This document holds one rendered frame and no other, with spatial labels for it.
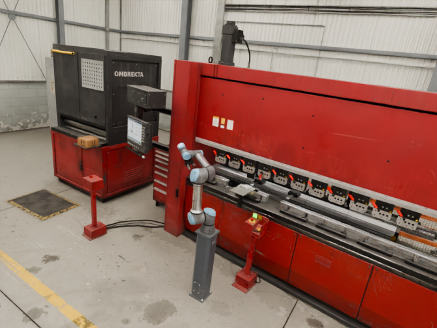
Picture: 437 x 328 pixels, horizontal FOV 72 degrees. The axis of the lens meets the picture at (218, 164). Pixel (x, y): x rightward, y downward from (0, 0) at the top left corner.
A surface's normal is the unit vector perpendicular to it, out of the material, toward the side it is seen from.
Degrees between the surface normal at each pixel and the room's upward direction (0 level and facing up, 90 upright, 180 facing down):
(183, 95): 90
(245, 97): 90
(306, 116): 90
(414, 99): 90
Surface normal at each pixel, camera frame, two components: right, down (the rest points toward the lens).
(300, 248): -0.59, 0.20
